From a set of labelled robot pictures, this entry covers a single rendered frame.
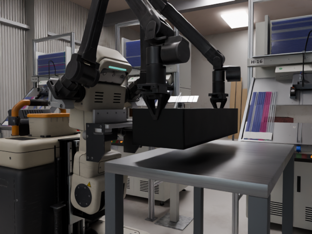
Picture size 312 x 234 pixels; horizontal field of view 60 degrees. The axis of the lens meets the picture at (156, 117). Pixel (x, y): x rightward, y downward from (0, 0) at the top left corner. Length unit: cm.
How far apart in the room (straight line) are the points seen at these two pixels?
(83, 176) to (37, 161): 23
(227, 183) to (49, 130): 100
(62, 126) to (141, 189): 150
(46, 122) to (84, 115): 24
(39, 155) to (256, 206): 99
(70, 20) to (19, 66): 177
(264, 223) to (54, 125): 109
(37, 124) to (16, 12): 465
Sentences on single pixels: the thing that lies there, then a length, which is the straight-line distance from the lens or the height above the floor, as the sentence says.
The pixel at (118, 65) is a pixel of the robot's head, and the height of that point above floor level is 114.
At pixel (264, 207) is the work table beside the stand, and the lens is 64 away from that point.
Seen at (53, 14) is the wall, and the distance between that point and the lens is 656.
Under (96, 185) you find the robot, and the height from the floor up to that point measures 63.
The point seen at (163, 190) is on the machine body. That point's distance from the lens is 267.
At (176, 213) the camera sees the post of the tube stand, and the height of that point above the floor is 8.
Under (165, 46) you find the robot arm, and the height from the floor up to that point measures 112.
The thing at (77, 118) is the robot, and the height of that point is 91.
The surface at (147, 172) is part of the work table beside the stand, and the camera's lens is 73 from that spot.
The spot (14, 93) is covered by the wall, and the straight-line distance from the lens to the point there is 569.
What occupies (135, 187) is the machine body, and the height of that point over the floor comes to 15.
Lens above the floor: 96
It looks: 2 degrees down
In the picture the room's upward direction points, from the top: straight up
